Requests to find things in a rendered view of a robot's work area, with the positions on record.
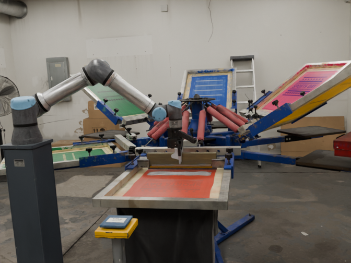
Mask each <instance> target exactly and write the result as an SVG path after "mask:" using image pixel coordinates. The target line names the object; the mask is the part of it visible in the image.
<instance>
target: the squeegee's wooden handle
mask: <svg viewBox="0 0 351 263"><path fill-rule="evenodd" d="M172 154H174V152H148V153H147V159H149V166H151V165H152V164H179V160H178V159H174V158H172V157H171V155H172ZM212 159H217V153H216V152H182V162H181V164H211V166H212Z"/></svg>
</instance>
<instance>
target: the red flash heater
mask: <svg viewBox="0 0 351 263"><path fill-rule="evenodd" d="M333 149H334V156H339V157H349V158H351V131H350V132H348V133H347V134H345V135H343V136H341V137H339V138H337V139H335V140H334V141H333Z"/></svg>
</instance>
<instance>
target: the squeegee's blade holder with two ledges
mask: <svg viewBox="0 0 351 263"><path fill-rule="evenodd" d="M152 166H211V164H152Z"/></svg>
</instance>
